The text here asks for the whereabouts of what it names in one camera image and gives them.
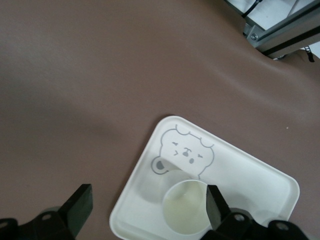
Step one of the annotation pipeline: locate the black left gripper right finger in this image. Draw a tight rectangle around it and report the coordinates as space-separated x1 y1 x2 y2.
203 184 270 240

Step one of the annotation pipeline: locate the black cable bundle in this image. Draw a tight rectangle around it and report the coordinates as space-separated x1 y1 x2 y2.
241 0 262 18

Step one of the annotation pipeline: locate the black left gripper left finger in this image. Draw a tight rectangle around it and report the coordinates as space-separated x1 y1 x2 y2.
33 183 94 240

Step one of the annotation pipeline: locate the aluminium frame post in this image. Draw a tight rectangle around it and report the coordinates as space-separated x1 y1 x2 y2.
223 0 320 60

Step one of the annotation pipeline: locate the cream tray with bear print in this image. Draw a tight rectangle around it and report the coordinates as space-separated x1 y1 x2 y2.
109 114 301 239

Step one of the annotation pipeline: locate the white plastic cup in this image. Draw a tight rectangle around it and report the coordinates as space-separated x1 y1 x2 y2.
161 179 216 236

